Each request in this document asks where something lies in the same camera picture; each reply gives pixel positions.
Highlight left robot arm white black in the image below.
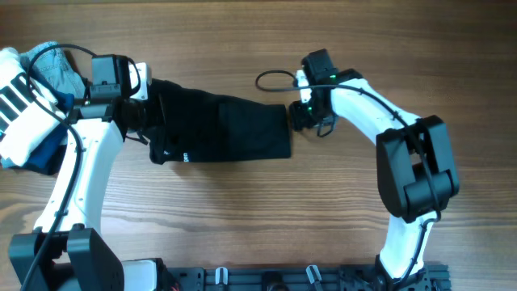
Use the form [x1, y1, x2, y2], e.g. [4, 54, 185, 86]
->
[8, 99, 167, 290]

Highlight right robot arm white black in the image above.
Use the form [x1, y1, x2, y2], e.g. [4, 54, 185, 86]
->
[292, 68, 460, 290]

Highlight light blue denim garment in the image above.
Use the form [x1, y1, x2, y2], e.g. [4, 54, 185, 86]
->
[31, 48, 86, 104]

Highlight navy blue folded garment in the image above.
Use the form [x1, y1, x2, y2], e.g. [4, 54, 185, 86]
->
[1, 96, 74, 175]

